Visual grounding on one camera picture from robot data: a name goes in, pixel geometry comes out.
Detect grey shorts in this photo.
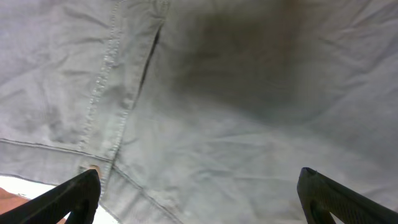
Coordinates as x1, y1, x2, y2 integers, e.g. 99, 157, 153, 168
1, 0, 397, 223

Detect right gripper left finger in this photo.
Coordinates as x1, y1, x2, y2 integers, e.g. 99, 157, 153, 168
1, 169, 101, 224

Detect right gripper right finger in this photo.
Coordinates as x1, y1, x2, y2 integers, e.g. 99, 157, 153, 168
297, 167, 397, 224

